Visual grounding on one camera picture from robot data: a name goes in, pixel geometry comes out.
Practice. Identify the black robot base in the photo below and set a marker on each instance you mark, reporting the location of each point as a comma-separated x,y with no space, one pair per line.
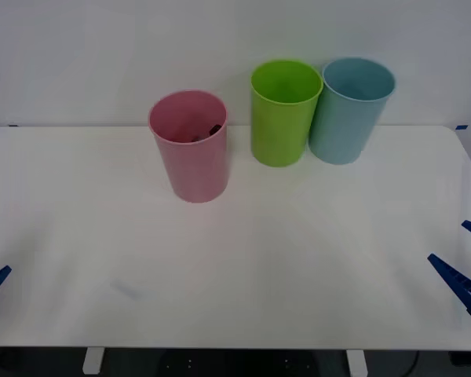
235,363

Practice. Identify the white table leg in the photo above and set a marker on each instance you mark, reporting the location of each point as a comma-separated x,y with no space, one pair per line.
356,361
93,360

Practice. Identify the pale blue plastic waste bin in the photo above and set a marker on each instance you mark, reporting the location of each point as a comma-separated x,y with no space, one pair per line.
339,129

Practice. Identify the yellow-green plastic waste bin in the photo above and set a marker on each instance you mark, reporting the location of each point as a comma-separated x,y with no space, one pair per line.
278,133

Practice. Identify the pink plastic waste bin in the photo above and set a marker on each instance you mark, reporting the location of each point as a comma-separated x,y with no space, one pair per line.
196,173

